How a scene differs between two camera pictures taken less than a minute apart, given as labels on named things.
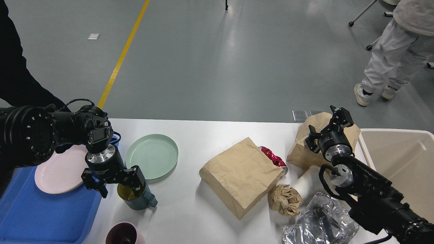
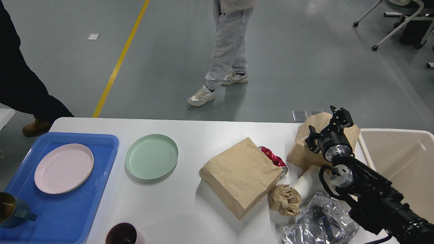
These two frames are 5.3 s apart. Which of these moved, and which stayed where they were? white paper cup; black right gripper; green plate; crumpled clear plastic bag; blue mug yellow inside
Moved: blue mug yellow inside
Stayed: crumpled clear plastic bag; white paper cup; black right gripper; green plate
